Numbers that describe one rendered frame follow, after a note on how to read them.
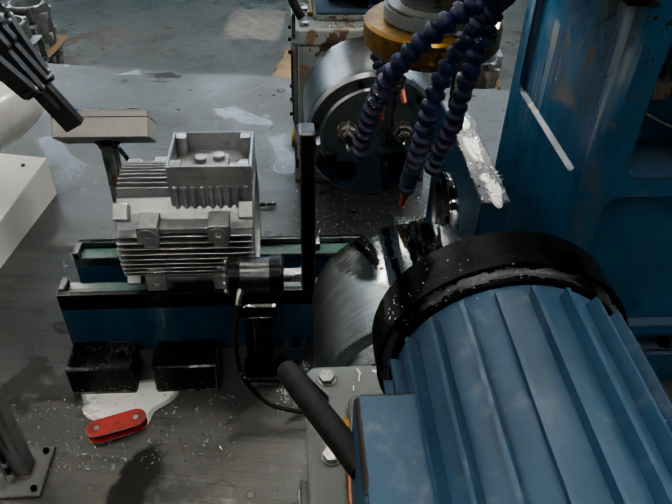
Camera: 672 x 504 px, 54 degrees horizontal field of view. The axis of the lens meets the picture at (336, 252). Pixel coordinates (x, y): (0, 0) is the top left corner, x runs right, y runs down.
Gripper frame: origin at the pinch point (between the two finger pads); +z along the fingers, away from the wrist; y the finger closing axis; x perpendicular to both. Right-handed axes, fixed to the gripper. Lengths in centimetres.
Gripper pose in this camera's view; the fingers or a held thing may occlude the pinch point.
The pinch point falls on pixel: (58, 107)
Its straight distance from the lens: 107.7
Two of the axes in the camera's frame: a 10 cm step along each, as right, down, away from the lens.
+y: -0.4, -6.4, 7.7
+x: -8.8, 4.0, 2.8
